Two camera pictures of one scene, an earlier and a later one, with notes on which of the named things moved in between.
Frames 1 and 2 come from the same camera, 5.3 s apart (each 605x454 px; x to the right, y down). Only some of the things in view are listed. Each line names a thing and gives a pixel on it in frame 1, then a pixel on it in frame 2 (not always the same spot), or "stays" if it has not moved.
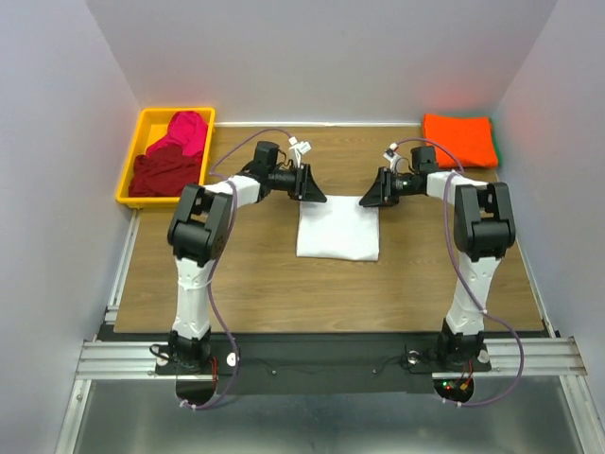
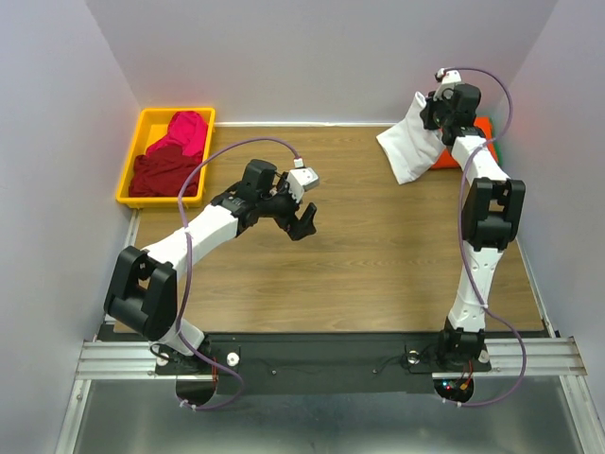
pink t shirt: x=188 y=130 stays
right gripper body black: x=388 y=180 to x=436 y=113
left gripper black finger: x=313 y=192 to x=305 y=225
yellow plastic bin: x=152 y=126 stays
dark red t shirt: x=164 y=170 stays
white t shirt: x=339 y=228 to x=411 y=148
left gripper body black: x=299 y=193 to x=280 y=204
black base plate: x=325 y=363 stays
